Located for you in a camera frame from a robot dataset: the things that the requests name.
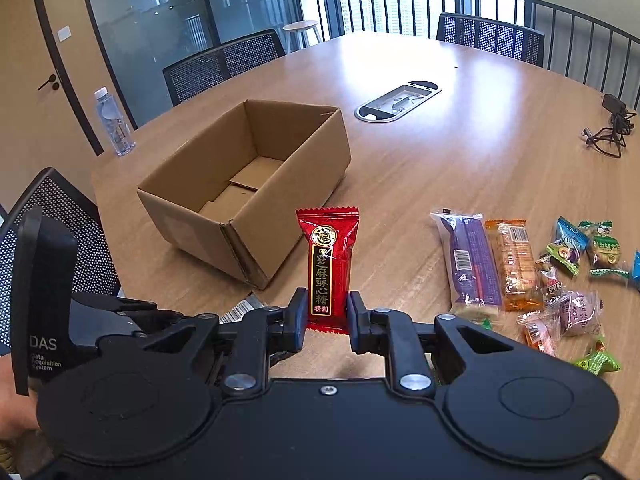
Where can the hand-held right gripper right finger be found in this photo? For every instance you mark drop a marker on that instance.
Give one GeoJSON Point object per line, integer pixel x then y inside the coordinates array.
{"type": "Point", "coordinates": [353, 325]}

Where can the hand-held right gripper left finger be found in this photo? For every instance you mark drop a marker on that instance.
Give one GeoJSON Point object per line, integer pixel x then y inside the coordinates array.
{"type": "Point", "coordinates": [301, 321]}

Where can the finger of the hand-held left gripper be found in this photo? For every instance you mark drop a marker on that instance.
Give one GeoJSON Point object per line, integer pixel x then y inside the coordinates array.
{"type": "Point", "coordinates": [155, 321]}

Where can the silver barcode snack packet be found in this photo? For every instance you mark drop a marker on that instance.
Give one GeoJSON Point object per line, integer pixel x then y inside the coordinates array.
{"type": "Point", "coordinates": [240, 310]}

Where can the red candy packet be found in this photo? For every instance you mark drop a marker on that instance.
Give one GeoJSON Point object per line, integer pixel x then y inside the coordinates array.
{"type": "Point", "coordinates": [327, 260]}

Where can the brown cardboard box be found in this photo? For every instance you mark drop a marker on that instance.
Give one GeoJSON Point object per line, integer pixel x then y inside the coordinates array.
{"type": "Point", "coordinates": [200, 230]}

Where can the bright green snack packet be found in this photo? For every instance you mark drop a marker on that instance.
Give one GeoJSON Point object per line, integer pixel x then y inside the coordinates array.
{"type": "Point", "coordinates": [481, 323]}
{"type": "Point", "coordinates": [597, 360]}

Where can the long purple snack packet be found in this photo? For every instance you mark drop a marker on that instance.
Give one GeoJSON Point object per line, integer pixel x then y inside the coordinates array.
{"type": "Point", "coordinates": [470, 260]}

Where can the long orange snack packet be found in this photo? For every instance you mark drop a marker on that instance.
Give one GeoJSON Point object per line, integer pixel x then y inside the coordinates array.
{"type": "Point", "coordinates": [517, 265]}

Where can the small orange snack packet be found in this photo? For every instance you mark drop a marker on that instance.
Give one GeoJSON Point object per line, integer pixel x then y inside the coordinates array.
{"type": "Point", "coordinates": [537, 332]}

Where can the clear candy packet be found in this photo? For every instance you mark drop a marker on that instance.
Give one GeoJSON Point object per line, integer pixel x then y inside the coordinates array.
{"type": "Point", "coordinates": [550, 280]}

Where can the clear purple cake packet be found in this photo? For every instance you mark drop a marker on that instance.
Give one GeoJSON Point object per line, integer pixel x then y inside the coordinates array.
{"type": "Point", "coordinates": [577, 312]}

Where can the blue green snack packet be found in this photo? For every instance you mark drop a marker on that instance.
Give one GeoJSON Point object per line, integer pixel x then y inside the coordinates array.
{"type": "Point", "coordinates": [567, 245]}

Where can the green white snack packet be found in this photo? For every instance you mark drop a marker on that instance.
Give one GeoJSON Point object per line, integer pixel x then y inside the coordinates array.
{"type": "Point", "coordinates": [605, 250]}

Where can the small blue snack packet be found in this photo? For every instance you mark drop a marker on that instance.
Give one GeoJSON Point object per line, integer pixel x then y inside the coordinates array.
{"type": "Point", "coordinates": [636, 270]}

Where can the person's left hand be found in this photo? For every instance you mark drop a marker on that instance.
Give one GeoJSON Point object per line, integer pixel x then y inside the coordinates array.
{"type": "Point", "coordinates": [15, 405]}

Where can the black mesh office chair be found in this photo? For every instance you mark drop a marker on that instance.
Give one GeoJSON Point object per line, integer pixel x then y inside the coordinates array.
{"type": "Point", "coordinates": [60, 195]}
{"type": "Point", "coordinates": [210, 67]}
{"type": "Point", "coordinates": [490, 35]}

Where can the clear plastic water bottle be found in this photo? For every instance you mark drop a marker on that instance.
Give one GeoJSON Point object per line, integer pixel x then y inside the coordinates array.
{"type": "Point", "coordinates": [114, 125]}

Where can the wooden door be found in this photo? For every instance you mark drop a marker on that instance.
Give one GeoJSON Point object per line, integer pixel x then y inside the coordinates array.
{"type": "Point", "coordinates": [25, 35]}

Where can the white round stool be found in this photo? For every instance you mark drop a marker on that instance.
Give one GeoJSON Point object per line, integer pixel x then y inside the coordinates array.
{"type": "Point", "coordinates": [301, 25]}

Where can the white light switch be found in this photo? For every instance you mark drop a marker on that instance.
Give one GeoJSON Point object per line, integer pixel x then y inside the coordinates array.
{"type": "Point", "coordinates": [64, 34]}

